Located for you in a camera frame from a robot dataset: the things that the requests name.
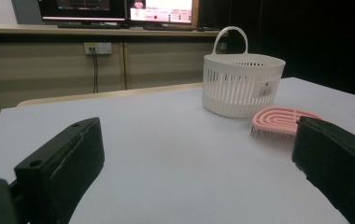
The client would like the long wooden desk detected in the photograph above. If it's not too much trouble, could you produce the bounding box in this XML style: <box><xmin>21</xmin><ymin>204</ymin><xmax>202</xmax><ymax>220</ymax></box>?
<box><xmin>0</xmin><ymin>22</ymin><xmax>227</xmax><ymax>38</ymax></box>

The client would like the dark computer monitor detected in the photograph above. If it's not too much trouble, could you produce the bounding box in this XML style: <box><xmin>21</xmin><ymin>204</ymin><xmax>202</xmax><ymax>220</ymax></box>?
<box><xmin>37</xmin><ymin>0</ymin><xmax>127</xmax><ymax>22</ymax></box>

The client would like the white wall socket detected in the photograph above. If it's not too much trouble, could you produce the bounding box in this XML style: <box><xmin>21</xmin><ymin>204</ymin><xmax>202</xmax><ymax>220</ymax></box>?
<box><xmin>83</xmin><ymin>42</ymin><xmax>113</xmax><ymax>56</ymax></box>

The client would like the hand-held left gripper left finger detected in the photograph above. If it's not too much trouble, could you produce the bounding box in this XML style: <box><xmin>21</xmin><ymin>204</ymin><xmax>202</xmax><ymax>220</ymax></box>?
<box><xmin>14</xmin><ymin>117</ymin><xmax>106</xmax><ymax>224</ymax></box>

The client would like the bright computer monitor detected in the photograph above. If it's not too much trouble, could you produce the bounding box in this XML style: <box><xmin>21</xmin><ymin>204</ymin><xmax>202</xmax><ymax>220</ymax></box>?
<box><xmin>127</xmin><ymin>0</ymin><xmax>199</xmax><ymax>28</ymax></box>

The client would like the black power cable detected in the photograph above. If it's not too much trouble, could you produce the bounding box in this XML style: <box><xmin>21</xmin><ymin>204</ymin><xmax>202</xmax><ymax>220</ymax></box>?
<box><xmin>94</xmin><ymin>47</ymin><xmax>100</xmax><ymax>94</ymax></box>
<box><xmin>91</xmin><ymin>47</ymin><xmax>96</xmax><ymax>94</ymax></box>

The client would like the pink oval brush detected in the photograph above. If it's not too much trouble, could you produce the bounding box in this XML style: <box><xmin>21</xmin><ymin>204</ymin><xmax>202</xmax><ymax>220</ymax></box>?
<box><xmin>250</xmin><ymin>106</ymin><xmax>355</xmax><ymax>147</ymax></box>

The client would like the black keyboard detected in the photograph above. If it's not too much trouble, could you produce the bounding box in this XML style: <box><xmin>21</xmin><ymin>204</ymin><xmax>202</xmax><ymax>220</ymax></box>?
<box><xmin>142</xmin><ymin>25</ymin><xmax>197</xmax><ymax>33</ymax></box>

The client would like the black curtain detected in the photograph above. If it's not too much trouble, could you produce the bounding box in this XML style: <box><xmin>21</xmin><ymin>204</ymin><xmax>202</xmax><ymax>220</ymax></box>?
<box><xmin>197</xmin><ymin>0</ymin><xmax>355</xmax><ymax>101</ymax></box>

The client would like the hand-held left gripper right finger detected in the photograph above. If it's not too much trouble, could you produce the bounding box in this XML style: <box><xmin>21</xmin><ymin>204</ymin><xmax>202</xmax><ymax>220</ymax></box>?
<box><xmin>291</xmin><ymin>116</ymin><xmax>355</xmax><ymax>224</ymax></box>

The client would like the white slotted plastic basket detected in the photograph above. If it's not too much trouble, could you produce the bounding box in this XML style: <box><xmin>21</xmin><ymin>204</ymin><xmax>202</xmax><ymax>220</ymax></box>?
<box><xmin>202</xmin><ymin>25</ymin><xmax>287</xmax><ymax>119</ymax></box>

